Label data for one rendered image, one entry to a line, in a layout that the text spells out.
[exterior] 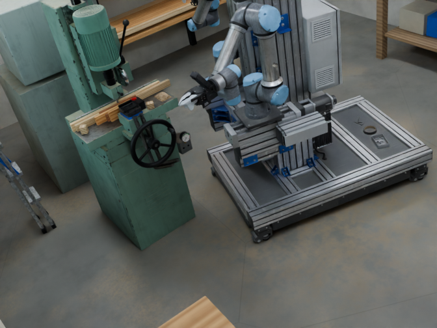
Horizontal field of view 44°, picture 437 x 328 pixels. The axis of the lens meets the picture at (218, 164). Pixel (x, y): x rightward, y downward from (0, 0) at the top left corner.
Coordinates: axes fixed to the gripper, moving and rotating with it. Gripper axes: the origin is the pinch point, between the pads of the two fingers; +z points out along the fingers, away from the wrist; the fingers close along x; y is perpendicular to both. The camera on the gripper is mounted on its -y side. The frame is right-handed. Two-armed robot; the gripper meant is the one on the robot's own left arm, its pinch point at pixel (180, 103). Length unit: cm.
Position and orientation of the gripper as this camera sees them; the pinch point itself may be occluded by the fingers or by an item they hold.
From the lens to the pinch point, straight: 244.2
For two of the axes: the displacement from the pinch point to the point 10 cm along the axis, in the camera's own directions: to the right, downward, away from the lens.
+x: -6.7, -3.3, 6.7
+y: 2.2, 7.7, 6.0
